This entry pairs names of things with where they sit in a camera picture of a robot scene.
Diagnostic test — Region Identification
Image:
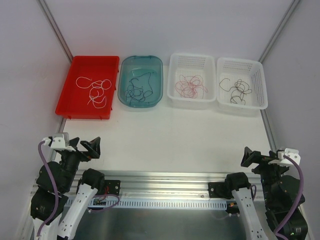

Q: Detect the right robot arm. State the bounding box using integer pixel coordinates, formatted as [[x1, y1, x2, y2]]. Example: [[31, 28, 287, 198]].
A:
[[224, 147, 308, 240]]

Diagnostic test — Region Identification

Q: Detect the left aluminium frame post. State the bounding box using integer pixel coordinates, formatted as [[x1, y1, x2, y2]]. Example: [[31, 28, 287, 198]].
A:
[[36, 0, 74, 63]]

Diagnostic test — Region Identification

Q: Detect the red plastic tray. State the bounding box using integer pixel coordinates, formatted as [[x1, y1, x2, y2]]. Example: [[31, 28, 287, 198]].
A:
[[55, 55, 120, 120]]

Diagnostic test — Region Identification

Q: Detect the white perforated basket right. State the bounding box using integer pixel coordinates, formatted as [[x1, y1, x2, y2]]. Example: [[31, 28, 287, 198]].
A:
[[216, 57, 269, 116]]

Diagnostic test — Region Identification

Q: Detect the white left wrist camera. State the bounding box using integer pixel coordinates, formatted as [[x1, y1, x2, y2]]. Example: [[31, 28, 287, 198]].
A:
[[42, 132, 76, 152]]

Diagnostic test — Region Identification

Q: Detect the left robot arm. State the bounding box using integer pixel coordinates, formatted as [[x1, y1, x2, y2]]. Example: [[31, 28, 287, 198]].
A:
[[30, 133, 105, 240]]

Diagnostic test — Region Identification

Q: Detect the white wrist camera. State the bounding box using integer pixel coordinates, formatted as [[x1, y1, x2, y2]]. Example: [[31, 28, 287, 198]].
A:
[[42, 132, 76, 152], [268, 148, 301, 167]]

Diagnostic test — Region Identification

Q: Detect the white perforated basket left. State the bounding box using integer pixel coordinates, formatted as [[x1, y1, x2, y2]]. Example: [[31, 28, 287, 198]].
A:
[[166, 53, 217, 110]]

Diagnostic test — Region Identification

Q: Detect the white cable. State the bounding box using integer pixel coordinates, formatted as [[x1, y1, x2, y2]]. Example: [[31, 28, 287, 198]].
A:
[[87, 86, 108, 110], [76, 75, 112, 91]]

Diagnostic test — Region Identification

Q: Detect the teal transparent plastic bin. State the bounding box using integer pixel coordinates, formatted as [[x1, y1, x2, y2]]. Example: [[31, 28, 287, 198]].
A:
[[117, 55, 164, 109]]

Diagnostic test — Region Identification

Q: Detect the aluminium frame post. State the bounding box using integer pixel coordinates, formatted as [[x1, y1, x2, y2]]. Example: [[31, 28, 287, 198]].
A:
[[36, 0, 74, 63], [258, 0, 302, 63]]

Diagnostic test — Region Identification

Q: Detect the white slotted cable duct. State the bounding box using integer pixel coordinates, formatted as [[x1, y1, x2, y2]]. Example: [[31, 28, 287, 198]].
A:
[[88, 197, 227, 211]]

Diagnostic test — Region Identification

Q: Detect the aluminium mounting rail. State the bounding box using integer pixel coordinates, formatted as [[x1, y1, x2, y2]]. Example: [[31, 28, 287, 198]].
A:
[[31, 169, 263, 200]]

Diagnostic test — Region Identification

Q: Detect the white perforated basket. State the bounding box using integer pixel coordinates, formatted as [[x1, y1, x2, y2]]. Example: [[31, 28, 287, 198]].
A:
[[166, 53, 217, 110], [216, 57, 269, 116]]

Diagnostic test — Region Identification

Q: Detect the brown cable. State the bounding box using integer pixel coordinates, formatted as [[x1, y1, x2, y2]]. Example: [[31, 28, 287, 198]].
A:
[[229, 78, 253, 106], [219, 77, 237, 93]]

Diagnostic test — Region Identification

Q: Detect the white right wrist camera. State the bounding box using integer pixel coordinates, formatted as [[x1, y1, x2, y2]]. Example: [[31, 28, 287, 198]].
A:
[[268, 148, 301, 167]]

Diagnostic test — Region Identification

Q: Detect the right aluminium frame post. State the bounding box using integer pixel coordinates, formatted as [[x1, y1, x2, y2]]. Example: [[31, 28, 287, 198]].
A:
[[258, 0, 302, 63]]

